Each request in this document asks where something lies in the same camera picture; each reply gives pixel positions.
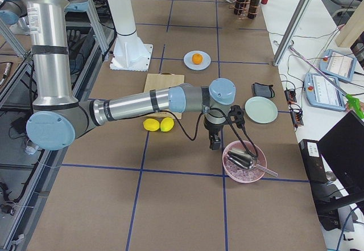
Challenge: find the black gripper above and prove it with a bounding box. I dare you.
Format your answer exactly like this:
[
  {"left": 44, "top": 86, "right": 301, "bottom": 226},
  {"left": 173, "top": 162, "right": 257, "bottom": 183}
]
[{"left": 204, "top": 110, "right": 228, "bottom": 150}]

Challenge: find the light blue plate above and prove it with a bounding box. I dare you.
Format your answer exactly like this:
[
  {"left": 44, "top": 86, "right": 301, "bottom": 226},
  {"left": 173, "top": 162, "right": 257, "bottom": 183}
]
[{"left": 183, "top": 51, "right": 211, "bottom": 71}]

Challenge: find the orange fruit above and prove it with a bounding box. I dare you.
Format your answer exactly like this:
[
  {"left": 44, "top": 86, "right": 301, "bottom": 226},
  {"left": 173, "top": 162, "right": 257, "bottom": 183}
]
[{"left": 192, "top": 53, "right": 203, "bottom": 65}]

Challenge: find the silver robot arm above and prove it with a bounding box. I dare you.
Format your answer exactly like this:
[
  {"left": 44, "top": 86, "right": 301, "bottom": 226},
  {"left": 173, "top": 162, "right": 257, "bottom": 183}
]
[{"left": 22, "top": 0, "right": 236, "bottom": 150}]

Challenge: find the light green plate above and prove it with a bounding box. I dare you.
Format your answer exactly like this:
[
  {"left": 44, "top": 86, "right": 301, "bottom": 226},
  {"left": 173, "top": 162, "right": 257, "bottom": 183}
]
[{"left": 245, "top": 96, "right": 278, "bottom": 124}]

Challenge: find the metal scoop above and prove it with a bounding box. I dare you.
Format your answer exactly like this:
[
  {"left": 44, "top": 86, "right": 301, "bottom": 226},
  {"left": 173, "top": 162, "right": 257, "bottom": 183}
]
[{"left": 227, "top": 147, "right": 278, "bottom": 178}]

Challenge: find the pink bowl with ice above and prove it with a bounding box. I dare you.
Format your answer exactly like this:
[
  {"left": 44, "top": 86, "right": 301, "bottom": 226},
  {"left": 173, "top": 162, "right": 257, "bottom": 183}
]
[{"left": 222, "top": 141, "right": 267, "bottom": 183}]

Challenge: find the yellow lemon far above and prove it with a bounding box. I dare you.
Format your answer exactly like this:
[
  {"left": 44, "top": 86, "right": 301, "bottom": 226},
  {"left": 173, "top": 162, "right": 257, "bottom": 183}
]
[{"left": 160, "top": 117, "right": 175, "bottom": 132}]

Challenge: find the yellow lemon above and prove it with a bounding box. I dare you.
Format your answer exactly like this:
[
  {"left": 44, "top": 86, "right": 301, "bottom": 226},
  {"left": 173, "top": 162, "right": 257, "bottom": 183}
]
[
  {"left": 143, "top": 118, "right": 160, "bottom": 131},
  {"left": 160, "top": 117, "right": 175, "bottom": 132}
]

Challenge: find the yellow lemon near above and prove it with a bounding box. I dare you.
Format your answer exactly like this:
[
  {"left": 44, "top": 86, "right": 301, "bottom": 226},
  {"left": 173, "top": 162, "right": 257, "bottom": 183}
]
[{"left": 143, "top": 118, "right": 160, "bottom": 131}]

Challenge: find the dark grey folded cloth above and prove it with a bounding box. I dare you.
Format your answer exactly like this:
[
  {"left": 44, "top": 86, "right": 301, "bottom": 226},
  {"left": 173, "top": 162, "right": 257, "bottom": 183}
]
[{"left": 251, "top": 83, "right": 275, "bottom": 98}]

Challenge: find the wooden cutting board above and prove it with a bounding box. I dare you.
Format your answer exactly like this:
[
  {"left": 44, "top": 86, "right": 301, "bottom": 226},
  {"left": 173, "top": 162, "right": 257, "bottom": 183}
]
[{"left": 144, "top": 73, "right": 185, "bottom": 119}]

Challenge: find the near blue teach pendant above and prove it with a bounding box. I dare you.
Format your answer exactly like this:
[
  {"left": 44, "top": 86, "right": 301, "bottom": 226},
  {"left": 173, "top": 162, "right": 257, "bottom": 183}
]
[{"left": 304, "top": 72, "right": 345, "bottom": 112}]

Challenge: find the blue teach pendant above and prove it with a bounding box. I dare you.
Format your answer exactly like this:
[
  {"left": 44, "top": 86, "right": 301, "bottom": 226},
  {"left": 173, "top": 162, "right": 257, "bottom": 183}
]
[
  {"left": 304, "top": 72, "right": 345, "bottom": 112},
  {"left": 319, "top": 49, "right": 357, "bottom": 83}
]

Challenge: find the black monitor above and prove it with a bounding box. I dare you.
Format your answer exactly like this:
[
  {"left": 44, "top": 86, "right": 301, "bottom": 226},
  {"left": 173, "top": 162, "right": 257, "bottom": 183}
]
[{"left": 318, "top": 111, "right": 364, "bottom": 194}]

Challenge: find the black computer box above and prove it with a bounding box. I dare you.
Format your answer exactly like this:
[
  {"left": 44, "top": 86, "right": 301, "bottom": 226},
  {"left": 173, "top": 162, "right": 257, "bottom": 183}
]
[{"left": 299, "top": 139, "right": 345, "bottom": 231}]

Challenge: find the far blue teach pendant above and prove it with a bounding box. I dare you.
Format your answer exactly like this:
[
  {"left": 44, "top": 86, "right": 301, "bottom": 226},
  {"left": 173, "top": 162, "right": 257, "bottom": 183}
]
[{"left": 319, "top": 49, "right": 357, "bottom": 83}]

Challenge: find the white pedestal column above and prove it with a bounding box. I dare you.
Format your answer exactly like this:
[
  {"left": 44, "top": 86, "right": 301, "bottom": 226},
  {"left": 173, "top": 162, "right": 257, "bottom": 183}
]
[{"left": 107, "top": 0, "right": 153, "bottom": 72}]

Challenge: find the copper wire bottle rack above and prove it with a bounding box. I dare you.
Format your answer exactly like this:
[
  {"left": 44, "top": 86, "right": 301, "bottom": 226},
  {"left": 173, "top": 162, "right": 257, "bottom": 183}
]
[{"left": 240, "top": 1, "right": 250, "bottom": 17}]

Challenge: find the green handled reach stick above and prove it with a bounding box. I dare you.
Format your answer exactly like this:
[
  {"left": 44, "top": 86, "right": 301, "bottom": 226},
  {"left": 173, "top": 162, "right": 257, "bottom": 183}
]
[{"left": 288, "top": 43, "right": 363, "bottom": 119}]

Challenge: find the aluminium frame post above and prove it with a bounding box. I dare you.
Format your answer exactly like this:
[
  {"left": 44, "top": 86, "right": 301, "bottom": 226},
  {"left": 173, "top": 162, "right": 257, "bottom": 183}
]
[{"left": 272, "top": 0, "right": 311, "bottom": 66}]

